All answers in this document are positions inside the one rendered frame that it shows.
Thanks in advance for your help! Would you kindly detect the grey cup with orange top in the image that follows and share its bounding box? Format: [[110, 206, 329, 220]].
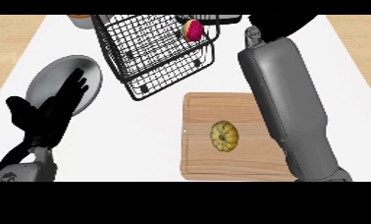
[[66, 14, 97, 30]]

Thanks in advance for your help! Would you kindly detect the black wire tiered basket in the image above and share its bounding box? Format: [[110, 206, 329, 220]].
[[89, 14, 222, 102]]

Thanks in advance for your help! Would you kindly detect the grey round plate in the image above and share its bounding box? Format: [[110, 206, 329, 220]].
[[25, 54, 104, 118]]

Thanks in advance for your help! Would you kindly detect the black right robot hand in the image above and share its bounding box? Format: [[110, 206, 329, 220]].
[[247, 14, 321, 44]]

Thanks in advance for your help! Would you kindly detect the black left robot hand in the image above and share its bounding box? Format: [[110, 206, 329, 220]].
[[0, 67, 91, 171]]

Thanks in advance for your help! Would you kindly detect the wooden cutting board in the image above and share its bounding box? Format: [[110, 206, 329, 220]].
[[178, 91, 298, 183]]

